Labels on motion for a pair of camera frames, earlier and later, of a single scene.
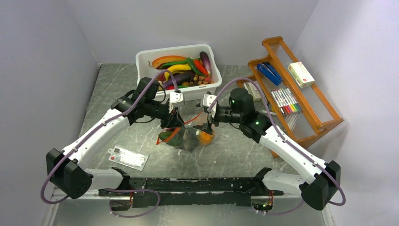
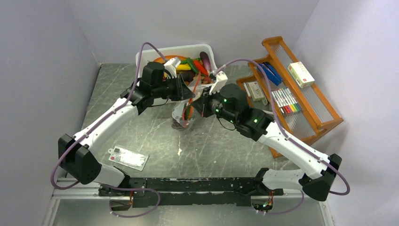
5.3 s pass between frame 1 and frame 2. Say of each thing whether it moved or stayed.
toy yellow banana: stayed
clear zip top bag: moved
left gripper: moved
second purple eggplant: stayed
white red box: stayed
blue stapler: stayed
